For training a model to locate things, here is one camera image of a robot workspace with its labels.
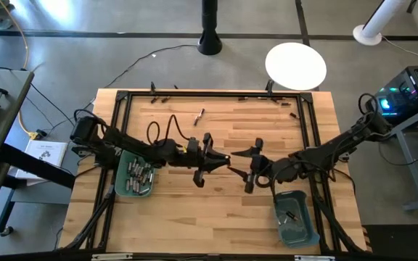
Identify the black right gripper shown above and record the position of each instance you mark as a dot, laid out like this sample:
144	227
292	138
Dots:
261	168

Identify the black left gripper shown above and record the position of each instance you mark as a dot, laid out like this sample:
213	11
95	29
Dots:
187	156

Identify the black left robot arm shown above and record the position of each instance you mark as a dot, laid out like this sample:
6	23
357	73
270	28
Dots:
122	143

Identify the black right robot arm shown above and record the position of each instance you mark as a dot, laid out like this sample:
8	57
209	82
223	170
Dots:
325	152

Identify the dark teal plastic bin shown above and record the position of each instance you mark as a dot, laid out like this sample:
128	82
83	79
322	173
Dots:
299	235

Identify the light green plastic bin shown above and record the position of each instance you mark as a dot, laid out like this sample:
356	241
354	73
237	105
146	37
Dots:
122	188

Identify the white round table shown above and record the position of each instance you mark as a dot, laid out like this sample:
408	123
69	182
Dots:
296	65

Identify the white paper booklet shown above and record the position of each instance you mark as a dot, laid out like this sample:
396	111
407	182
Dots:
45	152

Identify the black hazard striped mat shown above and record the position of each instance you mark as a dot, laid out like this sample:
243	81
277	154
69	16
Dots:
397	243

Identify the black lit computer tower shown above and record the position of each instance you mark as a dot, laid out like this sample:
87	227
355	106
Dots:
405	94

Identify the black frame clamp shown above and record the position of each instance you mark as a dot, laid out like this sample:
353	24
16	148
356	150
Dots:
270	87
153	88

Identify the white aluminium bracket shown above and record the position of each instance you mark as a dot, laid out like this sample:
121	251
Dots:
314	258
111	256

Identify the black floor post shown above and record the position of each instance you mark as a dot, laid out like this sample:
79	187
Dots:
209	36

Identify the grey metal desk frame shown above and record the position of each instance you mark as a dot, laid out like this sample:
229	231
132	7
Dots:
413	170

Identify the white floor post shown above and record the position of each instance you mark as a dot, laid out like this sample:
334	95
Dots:
366	36

